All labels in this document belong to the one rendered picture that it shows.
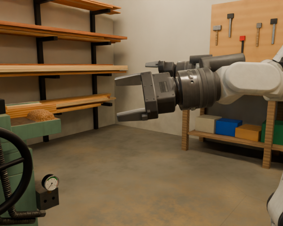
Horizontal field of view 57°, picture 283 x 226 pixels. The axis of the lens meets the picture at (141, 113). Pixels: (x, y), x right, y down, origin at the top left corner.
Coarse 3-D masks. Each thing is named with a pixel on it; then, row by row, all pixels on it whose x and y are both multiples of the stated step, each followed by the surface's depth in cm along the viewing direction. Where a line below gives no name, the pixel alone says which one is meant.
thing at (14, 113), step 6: (18, 108) 113; (24, 108) 114; (30, 108) 116; (36, 108) 118; (42, 108) 120; (48, 108) 122; (54, 108) 124; (12, 114) 111; (18, 114) 113; (24, 114) 115
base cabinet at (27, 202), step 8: (16, 176) 100; (32, 176) 105; (0, 184) 96; (16, 184) 100; (32, 184) 105; (0, 192) 97; (24, 192) 103; (32, 192) 105; (0, 200) 97; (24, 200) 103; (32, 200) 106; (16, 208) 101; (24, 208) 104; (32, 208) 106; (0, 216) 97; (8, 216) 99; (24, 224) 104; (32, 224) 107
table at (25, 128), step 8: (16, 120) 107; (24, 120) 107; (32, 120) 107; (56, 120) 109; (16, 128) 98; (24, 128) 100; (32, 128) 102; (40, 128) 104; (48, 128) 107; (56, 128) 109; (24, 136) 100; (32, 136) 102; (40, 136) 105; (8, 144) 87
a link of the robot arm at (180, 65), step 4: (160, 64) 116; (164, 64) 117; (168, 64) 117; (172, 64) 116; (180, 64) 115; (184, 64) 114; (160, 68) 116; (164, 68) 116; (168, 68) 116; (172, 68) 115; (176, 68) 115; (180, 68) 114; (184, 68) 113; (160, 72) 117; (164, 72) 117; (172, 72) 116; (172, 76) 118
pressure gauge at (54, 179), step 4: (44, 176) 104; (48, 176) 103; (52, 176) 104; (56, 176) 105; (44, 180) 102; (48, 180) 103; (52, 180) 104; (56, 180) 105; (44, 184) 102; (48, 184) 103; (52, 184) 104; (56, 184) 106; (48, 188) 103; (52, 188) 105; (48, 192) 106
